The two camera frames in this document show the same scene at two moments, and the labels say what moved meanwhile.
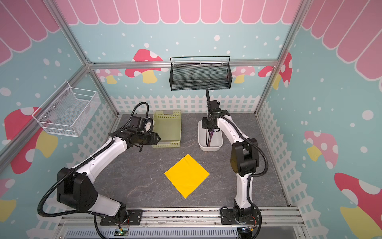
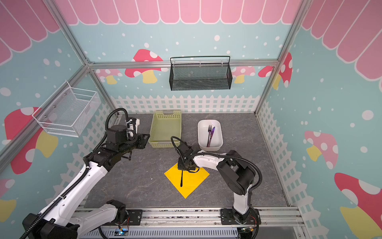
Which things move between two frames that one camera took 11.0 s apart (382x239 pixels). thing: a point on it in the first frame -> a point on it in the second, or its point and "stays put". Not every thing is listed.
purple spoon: (212, 131) -> (181, 184)
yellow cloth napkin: (186, 175) stays put
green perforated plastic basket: (167, 124) stays put
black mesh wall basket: (200, 76) stays put
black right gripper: (209, 127) -> (183, 165)
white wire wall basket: (68, 111) stays put
